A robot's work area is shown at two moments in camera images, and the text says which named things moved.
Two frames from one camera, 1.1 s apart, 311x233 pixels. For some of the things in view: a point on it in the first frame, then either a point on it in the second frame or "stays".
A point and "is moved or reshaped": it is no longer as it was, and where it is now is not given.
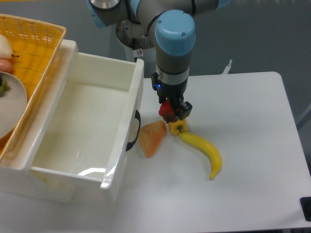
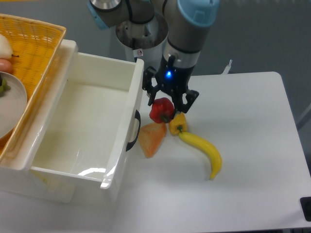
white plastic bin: (75, 143) stays
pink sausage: (5, 65) stays
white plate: (13, 105) stays
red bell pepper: (166, 110) is moved or reshaped
